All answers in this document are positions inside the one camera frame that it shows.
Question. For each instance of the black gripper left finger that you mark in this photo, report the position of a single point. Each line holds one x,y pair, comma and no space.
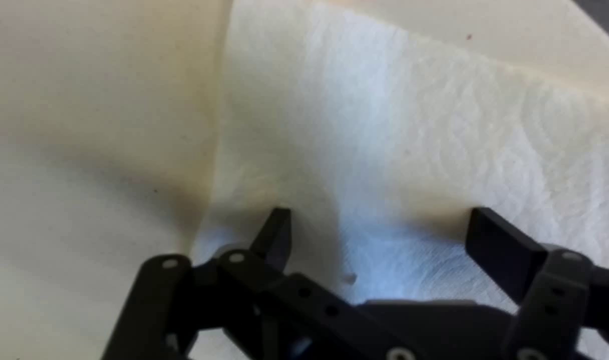
252,313

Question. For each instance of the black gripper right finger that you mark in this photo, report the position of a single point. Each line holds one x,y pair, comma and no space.
557,301

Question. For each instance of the white paper towel sheet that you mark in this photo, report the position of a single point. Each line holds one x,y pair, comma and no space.
398,132

